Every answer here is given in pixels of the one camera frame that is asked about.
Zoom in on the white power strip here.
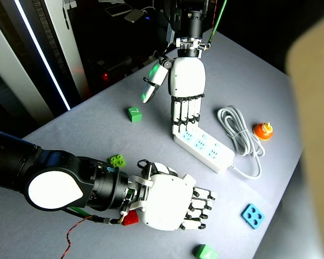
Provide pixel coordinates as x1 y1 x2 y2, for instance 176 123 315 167
173 128 236 175

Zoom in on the white power strip cord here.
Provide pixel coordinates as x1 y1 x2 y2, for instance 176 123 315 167
217 105 266 180

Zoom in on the beige blurred panel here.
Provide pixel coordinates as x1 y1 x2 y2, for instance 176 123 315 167
285 10 324 259

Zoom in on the green cube with number seven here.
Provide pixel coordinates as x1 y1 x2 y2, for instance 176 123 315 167
127 106 143 124

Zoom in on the green cable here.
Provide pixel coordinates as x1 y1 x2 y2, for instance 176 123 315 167
63 206 97 221
207 0 228 45

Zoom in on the green cube with white letter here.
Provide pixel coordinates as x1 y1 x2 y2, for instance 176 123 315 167
192 243 218 259

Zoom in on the blue four-hole block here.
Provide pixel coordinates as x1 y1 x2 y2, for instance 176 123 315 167
241 203 266 230

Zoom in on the grey table cloth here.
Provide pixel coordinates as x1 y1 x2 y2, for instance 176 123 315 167
0 30 324 259

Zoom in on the dark grey power bank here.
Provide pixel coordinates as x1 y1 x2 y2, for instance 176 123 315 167
123 9 146 24

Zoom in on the red building brick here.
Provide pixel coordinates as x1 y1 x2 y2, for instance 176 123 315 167
123 210 140 227

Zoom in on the lime green building brick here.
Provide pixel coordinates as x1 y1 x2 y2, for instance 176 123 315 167
109 154 127 169

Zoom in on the white cabinet panel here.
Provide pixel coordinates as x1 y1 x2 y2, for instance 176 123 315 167
43 0 92 100

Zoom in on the orange toy fruit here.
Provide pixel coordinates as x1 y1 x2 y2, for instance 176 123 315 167
252 121 274 142

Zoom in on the black smartphone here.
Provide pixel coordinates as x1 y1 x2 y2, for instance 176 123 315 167
105 3 134 17

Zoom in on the red black twisted wire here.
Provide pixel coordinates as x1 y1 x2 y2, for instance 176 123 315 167
59 215 94 259
210 0 219 41

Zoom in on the white light strip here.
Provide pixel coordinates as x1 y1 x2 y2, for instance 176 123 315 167
13 0 71 111

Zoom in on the grey hanging adapter box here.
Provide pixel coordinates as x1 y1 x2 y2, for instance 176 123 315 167
166 23 176 41

